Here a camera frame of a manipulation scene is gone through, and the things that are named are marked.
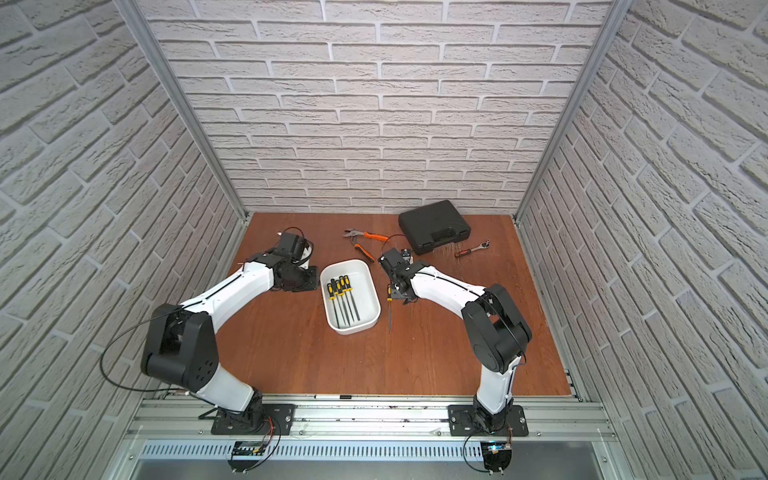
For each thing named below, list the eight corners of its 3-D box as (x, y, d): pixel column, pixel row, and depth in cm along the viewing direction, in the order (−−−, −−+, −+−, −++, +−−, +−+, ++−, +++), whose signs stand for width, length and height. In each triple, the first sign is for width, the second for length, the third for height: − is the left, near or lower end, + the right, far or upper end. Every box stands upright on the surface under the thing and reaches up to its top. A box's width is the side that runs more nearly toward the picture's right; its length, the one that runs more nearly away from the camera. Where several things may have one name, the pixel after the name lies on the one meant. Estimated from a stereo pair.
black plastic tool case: (419, 258, 108) (420, 249, 104) (395, 222, 119) (396, 213, 115) (469, 238, 114) (472, 229, 110) (442, 206, 125) (444, 197, 121)
